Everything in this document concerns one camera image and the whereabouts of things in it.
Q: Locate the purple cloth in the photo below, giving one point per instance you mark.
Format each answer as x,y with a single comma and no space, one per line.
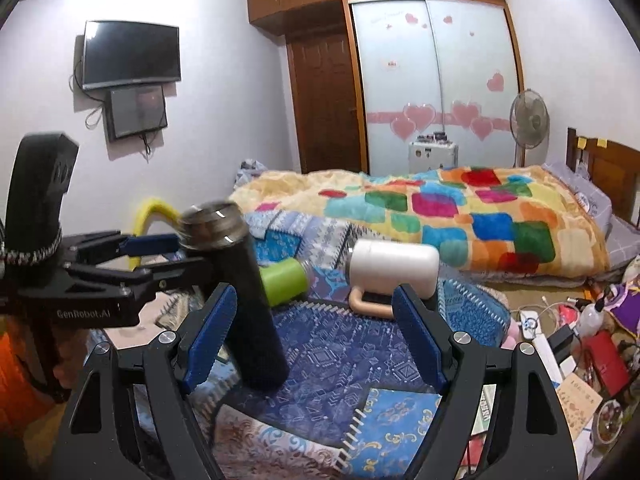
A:
627,310

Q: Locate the white spray bottle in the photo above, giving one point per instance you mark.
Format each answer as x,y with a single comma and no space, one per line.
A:
590,320

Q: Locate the standing electric fan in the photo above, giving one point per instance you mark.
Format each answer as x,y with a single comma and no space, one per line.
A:
529,117

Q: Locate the long white box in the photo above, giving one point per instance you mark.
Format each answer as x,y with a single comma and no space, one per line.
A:
550,360

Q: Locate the small white cabinet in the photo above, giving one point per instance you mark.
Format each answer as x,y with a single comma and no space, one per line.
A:
432,156

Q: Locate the colourful patchwork blanket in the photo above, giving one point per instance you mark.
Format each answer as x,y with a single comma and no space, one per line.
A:
450,210

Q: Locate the blue patterned blanket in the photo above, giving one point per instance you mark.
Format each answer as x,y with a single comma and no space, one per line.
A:
330,340

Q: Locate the brown wooden door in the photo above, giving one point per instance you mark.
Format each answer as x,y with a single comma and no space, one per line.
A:
325,105

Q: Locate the grey pillow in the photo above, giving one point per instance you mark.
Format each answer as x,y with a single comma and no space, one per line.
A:
582,187

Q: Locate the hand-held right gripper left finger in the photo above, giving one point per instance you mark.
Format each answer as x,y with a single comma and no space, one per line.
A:
210,340

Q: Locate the wall-mounted black television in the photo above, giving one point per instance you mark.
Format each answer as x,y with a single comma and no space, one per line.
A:
131,54

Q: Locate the black thermos bottle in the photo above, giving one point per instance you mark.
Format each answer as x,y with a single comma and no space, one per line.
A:
255,320

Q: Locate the white power strip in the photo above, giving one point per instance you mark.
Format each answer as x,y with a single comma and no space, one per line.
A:
531,324

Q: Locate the yellow hoop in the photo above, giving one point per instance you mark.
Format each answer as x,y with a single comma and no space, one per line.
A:
150,207

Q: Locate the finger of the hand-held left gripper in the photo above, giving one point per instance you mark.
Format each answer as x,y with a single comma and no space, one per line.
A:
172,272
150,245

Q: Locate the wooden wardrobe with sliding doors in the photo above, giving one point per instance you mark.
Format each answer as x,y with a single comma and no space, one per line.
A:
430,60

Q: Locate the light wooden board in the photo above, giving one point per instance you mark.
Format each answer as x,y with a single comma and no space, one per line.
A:
580,405

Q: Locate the red box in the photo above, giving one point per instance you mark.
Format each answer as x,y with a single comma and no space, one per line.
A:
607,362

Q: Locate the orange cloth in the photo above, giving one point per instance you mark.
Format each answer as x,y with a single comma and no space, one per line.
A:
20,385

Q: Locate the small wall-mounted monitor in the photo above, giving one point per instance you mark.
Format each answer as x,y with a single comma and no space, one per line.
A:
137,111

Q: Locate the wooden bed headboard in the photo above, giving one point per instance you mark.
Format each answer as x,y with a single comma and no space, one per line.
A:
612,170

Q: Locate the black power adapter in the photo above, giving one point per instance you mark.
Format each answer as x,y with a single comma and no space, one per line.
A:
562,339

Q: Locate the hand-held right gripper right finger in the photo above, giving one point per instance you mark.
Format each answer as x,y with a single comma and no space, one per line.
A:
419,337

